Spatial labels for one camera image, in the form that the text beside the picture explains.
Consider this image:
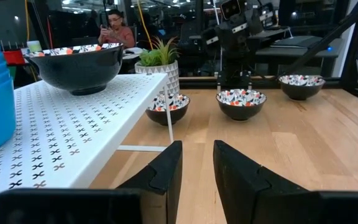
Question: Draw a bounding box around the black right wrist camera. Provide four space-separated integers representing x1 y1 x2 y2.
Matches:
220 0 242 20

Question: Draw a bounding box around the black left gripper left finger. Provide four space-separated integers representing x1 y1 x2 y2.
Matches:
116 140 183 224

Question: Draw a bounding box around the white green cup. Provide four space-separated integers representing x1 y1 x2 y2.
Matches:
26 40 43 53

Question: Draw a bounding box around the red bin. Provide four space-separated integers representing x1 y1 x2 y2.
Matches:
2 49 26 66

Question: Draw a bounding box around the yellow extension cable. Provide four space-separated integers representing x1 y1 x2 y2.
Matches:
136 0 154 51

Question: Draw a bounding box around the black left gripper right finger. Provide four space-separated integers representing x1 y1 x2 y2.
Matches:
213 139 321 224

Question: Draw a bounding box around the person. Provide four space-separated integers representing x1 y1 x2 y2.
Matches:
97 8 136 49

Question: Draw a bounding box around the white perforated metal shelf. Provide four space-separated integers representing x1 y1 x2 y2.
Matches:
0 73 176 215

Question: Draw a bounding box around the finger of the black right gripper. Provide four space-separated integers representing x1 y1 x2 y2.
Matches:
247 9 263 35
218 26 234 58

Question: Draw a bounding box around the black floral patterned mini bowl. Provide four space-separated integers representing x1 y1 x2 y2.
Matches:
144 93 191 126
215 88 268 122
278 74 326 101
23 42 126 96

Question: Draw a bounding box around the black background desk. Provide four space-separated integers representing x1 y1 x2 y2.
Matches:
253 27 344 75

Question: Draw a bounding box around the potted plant in triangle-patterned pot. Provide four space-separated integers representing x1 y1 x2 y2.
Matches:
134 35 180 96

